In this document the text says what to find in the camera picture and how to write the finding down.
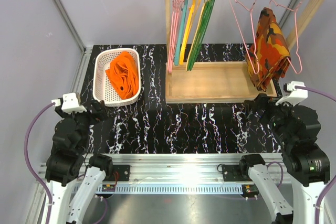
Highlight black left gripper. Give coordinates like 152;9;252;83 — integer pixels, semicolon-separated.
56;99;108;152

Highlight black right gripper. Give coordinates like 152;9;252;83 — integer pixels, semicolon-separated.
244;92;299;146

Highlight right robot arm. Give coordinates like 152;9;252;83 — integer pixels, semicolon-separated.
238;94;330;223

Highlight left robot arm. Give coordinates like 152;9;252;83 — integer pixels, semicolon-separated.
45;100;114;223

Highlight orange camouflage trousers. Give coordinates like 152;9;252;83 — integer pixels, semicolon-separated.
245;7;290;91

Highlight yellow hanger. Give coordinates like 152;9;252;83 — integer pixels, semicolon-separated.
179;0;201;65

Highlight teal hanger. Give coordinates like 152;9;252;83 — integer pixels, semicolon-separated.
174;0;188;66

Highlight white perforated plastic basket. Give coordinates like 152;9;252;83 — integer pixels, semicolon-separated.
92;48;141;107

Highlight wooden clothes rack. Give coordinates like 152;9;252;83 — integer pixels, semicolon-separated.
165;0;324;103

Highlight green hangers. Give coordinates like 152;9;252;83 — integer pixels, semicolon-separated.
185;0;215;71

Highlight pink hangers on rack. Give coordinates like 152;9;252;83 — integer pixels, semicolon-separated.
167;0;184;74

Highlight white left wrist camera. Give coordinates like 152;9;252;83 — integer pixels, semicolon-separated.
51;92;87;115

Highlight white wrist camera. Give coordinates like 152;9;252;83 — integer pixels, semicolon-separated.
276;81;308;106
51;92;87;115

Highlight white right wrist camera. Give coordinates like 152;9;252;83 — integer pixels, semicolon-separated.
276;81;308;106

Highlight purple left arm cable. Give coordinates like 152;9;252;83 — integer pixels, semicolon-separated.
24;102;109;224

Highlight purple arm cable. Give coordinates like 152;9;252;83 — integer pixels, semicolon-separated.
24;102;109;224
217;85;336;224

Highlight aluminium mounting rail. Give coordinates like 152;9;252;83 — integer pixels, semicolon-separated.
47;154;252;195

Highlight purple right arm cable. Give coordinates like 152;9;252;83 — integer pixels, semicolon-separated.
217;85;336;224

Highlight pink wire hanger with camouflage trousers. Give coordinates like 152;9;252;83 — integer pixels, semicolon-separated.
268;0;312;74

